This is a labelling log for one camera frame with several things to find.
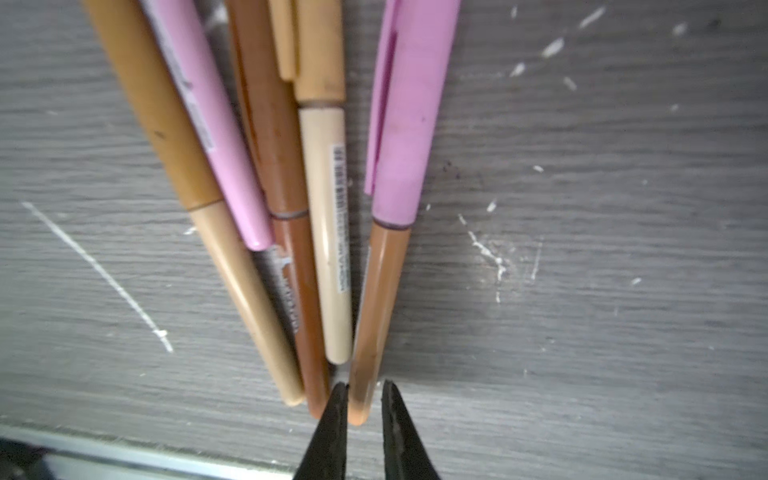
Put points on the green cap pink marker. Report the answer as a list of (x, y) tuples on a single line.
[(188, 55)]

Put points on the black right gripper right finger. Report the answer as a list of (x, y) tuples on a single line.
[(405, 457)]

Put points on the gold cap cream marker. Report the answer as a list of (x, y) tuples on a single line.
[(309, 43)]

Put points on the tan marker pen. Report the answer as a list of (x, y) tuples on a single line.
[(129, 43)]

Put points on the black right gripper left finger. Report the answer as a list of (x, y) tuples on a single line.
[(326, 455)]

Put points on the pink cap brown marker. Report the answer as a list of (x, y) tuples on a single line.
[(412, 61)]

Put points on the brown marker pen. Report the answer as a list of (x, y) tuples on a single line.
[(271, 126)]

